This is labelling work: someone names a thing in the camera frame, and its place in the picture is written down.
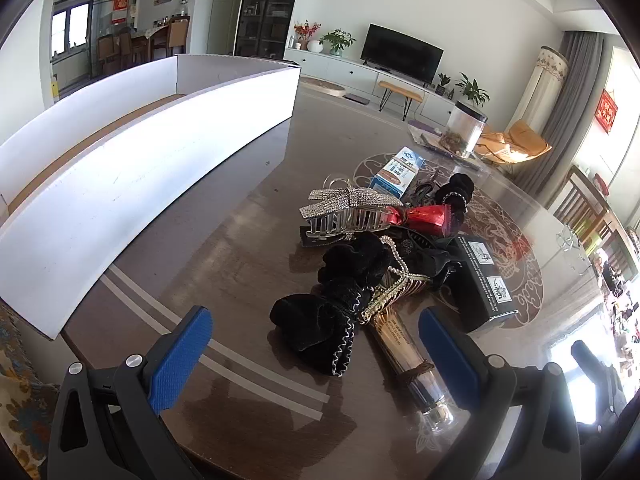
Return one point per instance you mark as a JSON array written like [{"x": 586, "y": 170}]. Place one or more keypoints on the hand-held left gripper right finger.
[{"x": 447, "y": 355}]

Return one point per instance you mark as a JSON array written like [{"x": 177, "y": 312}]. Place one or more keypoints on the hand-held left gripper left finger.
[{"x": 182, "y": 355}]

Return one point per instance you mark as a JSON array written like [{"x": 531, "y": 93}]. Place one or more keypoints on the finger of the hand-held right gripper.
[{"x": 600, "y": 372}]

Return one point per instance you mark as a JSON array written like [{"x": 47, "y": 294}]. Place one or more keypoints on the red foil packet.
[{"x": 425, "y": 216}]

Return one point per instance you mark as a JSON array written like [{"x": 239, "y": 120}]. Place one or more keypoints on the black velvet scrunchie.
[{"x": 457, "y": 185}]

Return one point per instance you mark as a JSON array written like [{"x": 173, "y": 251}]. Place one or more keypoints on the long white cardboard box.
[{"x": 125, "y": 170}]

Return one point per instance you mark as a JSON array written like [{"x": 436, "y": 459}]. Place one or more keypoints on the brown patterned glass desktop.
[{"x": 225, "y": 240}]

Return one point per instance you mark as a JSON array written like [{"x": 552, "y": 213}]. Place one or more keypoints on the gold cosmetic tube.
[{"x": 395, "y": 340}]

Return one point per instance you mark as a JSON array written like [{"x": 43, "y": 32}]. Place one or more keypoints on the black printed box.
[{"x": 480, "y": 290}]

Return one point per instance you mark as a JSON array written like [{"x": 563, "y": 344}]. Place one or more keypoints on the gold striped hair clip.
[{"x": 400, "y": 290}]

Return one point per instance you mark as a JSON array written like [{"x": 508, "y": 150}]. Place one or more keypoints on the black hair claw clip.
[{"x": 440, "y": 260}]

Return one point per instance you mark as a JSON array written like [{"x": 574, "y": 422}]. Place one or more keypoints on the clear glass object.
[{"x": 570, "y": 245}]

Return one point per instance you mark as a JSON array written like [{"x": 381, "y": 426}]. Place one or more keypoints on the black velvet bow clip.
[{"x": 310, "y": 315}]

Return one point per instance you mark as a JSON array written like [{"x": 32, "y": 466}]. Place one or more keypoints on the dark slatted wooden chair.
[{"x": 585, "y": 205}]

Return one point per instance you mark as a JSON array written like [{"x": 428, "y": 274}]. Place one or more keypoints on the floral cloth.
[{"x": 20, "y": 400}]

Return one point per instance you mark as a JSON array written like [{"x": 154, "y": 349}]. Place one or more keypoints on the rhinestone hair claw clip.
[{"x": 345, "y": 200}]

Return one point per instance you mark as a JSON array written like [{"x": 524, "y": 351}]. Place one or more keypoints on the blue and white carton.
[{"x": 395, "y": 170}]

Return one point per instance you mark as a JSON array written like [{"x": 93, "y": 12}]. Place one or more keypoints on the wooden tray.
[{"x": 425, "y": 140}]

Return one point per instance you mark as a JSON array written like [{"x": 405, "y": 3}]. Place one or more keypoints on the clear jar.
[{"x": 462, "y": 130}]

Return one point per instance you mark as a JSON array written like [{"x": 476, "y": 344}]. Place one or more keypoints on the orange lounge chair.
[{"x": 525, "y": 140}]

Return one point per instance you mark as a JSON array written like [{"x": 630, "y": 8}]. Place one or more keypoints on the leafy potted plant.
[{"x": 472, "y": 91}]

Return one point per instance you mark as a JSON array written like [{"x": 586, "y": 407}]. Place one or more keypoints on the wooden bench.
[{"x": 400, "y": 89}]

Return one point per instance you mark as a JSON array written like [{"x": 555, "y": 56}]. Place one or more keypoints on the purple floor mat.
[{"x": 357, "y": 98}]

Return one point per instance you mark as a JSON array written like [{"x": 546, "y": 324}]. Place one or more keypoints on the small potted plant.
[{"x": 444, "y": 81}]

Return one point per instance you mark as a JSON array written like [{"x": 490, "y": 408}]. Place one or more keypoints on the grey curtain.
[{"x": 575, "y": 90}]

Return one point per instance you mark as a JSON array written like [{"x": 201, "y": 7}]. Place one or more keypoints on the covered standing air conditioner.
[{"x": 542, "y": 80}]

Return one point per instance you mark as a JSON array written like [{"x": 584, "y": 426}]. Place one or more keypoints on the round floor mat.
[{"x": 325, "y": 86}]

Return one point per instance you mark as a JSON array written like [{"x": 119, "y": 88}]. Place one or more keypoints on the flat screen television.
[{"x": 400, "y": 52}]

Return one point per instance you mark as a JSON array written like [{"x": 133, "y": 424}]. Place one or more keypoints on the white television cabinet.
[{"x": 330, "y": 67}]

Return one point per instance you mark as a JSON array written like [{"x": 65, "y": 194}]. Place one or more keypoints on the wooden dining chair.
[
  {"x": 107, "y": 52},
  {"x": 179, "y": 35}
]

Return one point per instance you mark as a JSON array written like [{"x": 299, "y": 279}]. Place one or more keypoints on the green potted plant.
[{"x": 337, "y": 40}]

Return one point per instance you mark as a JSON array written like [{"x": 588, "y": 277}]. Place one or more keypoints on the white round vase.
[{"x": 315, "y": 46}]

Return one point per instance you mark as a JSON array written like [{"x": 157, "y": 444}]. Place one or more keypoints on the red flower bouquet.
[{"x": 306, "y": 30}]

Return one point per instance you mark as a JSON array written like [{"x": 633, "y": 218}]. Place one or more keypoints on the white door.
[{"x": 230, "y": 10}]

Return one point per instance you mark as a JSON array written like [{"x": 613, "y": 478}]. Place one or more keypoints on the red window poster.
[{"x": 120, "y": 7}]

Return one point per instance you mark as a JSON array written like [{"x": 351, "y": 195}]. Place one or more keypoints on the dark glass display cabinet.
[{"x": 270, "y": 5}]

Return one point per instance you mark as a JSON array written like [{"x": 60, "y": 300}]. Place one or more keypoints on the red wall hanging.
[{"x": 606, "y": 110}]

